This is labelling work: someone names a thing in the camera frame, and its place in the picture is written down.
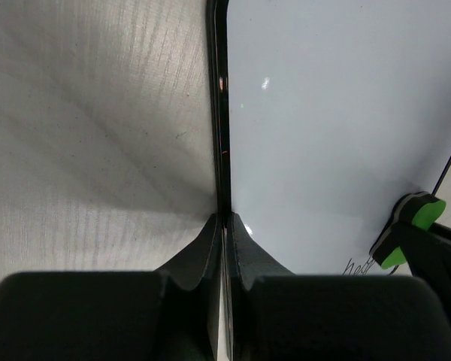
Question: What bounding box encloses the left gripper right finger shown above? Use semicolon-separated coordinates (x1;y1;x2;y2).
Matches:
227;214;451;360

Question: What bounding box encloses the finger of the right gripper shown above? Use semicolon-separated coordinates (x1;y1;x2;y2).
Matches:
392;225;451;325
430;223;451;247

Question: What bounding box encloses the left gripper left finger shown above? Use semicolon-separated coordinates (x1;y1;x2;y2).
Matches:
0;214;222;360

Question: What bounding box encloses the green whiteboard eraser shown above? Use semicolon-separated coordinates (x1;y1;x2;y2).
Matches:
369;191;446;269

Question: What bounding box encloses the small black-framed whiteboard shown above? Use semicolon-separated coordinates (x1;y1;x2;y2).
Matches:
205;0;451;361

